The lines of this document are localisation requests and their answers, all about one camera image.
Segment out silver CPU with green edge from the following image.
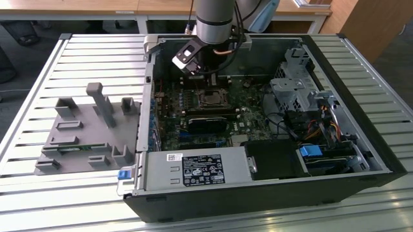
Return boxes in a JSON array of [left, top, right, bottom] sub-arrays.
[[206, 92, 225, 103]]

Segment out metal socket cover frame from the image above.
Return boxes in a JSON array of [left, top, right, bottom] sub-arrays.
[[199, 89, 230, 108]]

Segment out CPU socket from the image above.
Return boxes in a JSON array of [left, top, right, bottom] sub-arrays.
[[197, 88, 233, 109]]

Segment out green motherboard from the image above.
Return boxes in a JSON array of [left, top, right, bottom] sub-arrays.
[[151, 76, 275, 149]]

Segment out silver metal disk bay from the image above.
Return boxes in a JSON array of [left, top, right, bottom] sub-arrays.
[[263, 47, 342, 116]]

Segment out silver chipset heat sink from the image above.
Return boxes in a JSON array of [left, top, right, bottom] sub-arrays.
[[230, 134, 249, 147]]

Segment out black plastic shroud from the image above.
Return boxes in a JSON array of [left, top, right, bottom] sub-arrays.
[[242, 141, 312, 181]]

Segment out grey parts rack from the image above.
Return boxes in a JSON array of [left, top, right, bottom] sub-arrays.
[[34, 82, 143, 176]]

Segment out blue disk carrier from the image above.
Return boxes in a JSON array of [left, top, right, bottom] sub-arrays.
[[300, 144, 324, 160]]

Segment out silver power supply with label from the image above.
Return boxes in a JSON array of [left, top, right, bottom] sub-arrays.
[[142, 145, 258, 192]]

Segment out wooden cabinet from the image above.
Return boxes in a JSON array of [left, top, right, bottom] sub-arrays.
[[318, 0, 413, 65]]

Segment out green RAM stick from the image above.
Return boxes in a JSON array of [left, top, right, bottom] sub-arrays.
[[56, 144, 110, 152]]

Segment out black office chair base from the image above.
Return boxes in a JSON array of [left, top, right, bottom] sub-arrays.
[[0, 20, 38, 46]]

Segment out black PC case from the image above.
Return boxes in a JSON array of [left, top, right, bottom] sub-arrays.
[[122, 33, 409, 223]]

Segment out black white wrist camera box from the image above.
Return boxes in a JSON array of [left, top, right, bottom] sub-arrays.
[[171, 38, 207, 80]]

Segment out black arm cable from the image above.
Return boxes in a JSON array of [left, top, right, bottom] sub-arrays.
[[221, 0, 255, 75]]

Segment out wooden desk with white frame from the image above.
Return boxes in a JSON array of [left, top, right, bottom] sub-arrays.
[[0, 0, 333, 34]]

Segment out yellow orange power wires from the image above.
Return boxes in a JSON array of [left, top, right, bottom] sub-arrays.
[[305, 106, 342, 145]]

